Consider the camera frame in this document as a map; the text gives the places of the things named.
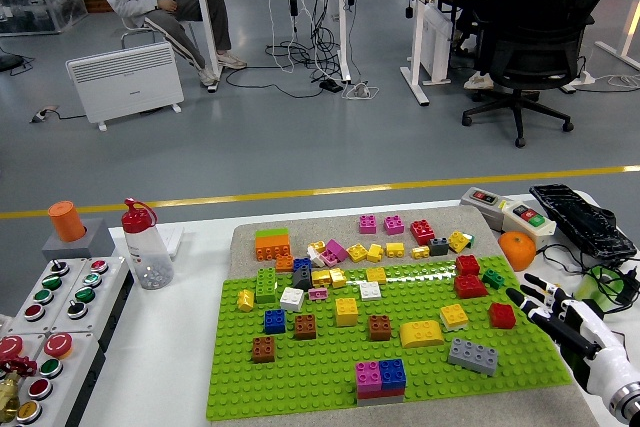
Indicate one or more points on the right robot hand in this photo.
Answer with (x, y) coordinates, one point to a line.
(607, 347)

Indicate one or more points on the red 2x2 toy brick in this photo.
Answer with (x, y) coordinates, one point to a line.
(422, 232)
(501, 316)
(467, 265)

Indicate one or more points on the dark green toy brick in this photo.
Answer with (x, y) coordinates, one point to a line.
(493, 279)

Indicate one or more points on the white thin toy brick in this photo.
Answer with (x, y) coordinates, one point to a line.
(460, 327)

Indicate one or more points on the red large toy brick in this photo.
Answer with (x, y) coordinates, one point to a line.
(470, 287)

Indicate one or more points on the yellow flat 2x2 brick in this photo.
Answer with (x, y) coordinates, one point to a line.
(453, 314)

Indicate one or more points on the white and green brick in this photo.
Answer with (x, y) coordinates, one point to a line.
(470, 241)

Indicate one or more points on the yellow small toy brick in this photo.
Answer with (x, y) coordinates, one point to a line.
(357, 253)
(317, 246)
(420, 252)
(394, 250)
(337, 278)
(375, 253)
(245, 300)
(321, 278)
(457, 241)
(376, 275)

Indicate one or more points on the yellow curved toy brick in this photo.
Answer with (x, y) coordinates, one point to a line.
(421, 334)

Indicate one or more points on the dark grey small brick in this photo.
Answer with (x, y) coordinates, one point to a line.
(438, 246)

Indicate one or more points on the blue 2x2 toy brick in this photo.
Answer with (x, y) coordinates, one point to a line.
(274, 322)
(392, 372)

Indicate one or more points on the brown 2x2 toy brick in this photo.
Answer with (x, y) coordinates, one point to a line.
(263, 350)
(305, 327)
(380, 328)

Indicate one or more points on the red long toy brick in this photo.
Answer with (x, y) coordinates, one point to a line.
(380, 393)

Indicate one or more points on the pink 2x2 toy brick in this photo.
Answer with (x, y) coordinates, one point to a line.
(367, 224)
(394, 225)
(367, 373)

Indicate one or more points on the white 2x2 toy brick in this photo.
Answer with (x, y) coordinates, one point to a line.
(370, 291)
(291, 299)

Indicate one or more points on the yellow tall 2x2 brick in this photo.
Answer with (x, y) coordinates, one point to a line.
(346, 312)

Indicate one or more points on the pink sloped toy brick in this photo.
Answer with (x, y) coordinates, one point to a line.
(337, 249)

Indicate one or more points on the green studded baseplate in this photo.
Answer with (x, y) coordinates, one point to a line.
(320, 372)

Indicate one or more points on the pink small toy brick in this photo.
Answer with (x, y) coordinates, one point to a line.
(328, 259)

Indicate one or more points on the pink flat small brick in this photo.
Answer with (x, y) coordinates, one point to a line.
(318, 294)

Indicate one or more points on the white small toy brick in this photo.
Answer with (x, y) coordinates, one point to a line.
(314, 259)

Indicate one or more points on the dark grey sloped brick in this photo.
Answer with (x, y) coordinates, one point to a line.
(302, 278)

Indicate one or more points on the blue small toy brick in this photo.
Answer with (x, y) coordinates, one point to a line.
(302, 263)

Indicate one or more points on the orange small toy brick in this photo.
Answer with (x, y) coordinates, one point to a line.
(284, 263)

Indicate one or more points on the lime green tall brick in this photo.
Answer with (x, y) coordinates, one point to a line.
(266, 286)

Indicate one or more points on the orange 2x4 toy brick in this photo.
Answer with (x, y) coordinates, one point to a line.
(272, 249)

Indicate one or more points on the lime green flat brick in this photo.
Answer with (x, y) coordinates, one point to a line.
(272, 233)

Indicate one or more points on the black plug adapter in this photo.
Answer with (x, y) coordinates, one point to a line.
(631, 279)

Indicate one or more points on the orange fruit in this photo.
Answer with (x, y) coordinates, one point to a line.
(516, 252)

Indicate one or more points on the black plastic tray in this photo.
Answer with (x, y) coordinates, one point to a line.
(575, 219)

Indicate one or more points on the black office chair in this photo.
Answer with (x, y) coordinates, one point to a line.
(530, 37)

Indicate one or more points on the white computer tower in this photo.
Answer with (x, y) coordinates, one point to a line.
(435, 42)

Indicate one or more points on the black power adapter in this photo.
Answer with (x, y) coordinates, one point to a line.
(331, 86)

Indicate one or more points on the clear bottle red cap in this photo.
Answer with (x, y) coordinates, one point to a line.
(147, 257)

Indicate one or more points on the grey block holder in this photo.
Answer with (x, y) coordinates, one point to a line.
(95, 247)

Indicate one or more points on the grey push-button control box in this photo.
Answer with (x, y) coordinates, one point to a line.
(42, 295)
(84, 293)

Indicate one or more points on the white panel heater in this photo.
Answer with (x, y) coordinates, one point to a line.
(125, 79)

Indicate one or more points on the orange cylinder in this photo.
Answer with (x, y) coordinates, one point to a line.
(66, 222)

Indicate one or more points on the grey emergency-stop button box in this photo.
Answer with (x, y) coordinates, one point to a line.
(50, 368)
(10, 347)

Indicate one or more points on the white chair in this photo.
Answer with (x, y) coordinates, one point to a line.
(131, 31)

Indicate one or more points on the floor socket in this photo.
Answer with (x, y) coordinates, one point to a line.
(45, 113)

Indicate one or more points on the wooden box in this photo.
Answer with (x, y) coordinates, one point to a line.
(97, 2)

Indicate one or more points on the clear storage crate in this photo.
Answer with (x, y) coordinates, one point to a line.
(40, 7)

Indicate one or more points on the black floor device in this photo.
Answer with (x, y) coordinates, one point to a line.
(10, 62)

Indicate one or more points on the white red-green switch box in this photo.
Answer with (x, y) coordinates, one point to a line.
(527, 217)

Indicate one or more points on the grey two-button switch box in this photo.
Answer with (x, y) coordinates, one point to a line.
(482, 197)

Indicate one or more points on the white flat wall switch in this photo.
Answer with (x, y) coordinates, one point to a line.
(173, 243)

